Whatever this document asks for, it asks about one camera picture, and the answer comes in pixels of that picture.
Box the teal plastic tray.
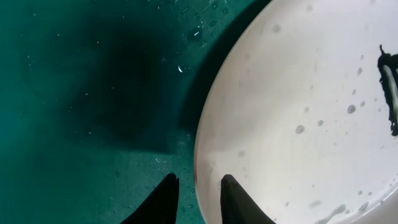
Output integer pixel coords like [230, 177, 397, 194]
[1, 0, 266, 223]

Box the pink white plate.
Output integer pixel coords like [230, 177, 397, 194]
[194, 0, 397, 223]

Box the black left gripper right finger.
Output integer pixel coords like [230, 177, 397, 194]
[220, 174, 275, 224]

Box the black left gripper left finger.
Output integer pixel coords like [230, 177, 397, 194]
[121, 173, 179, 224]

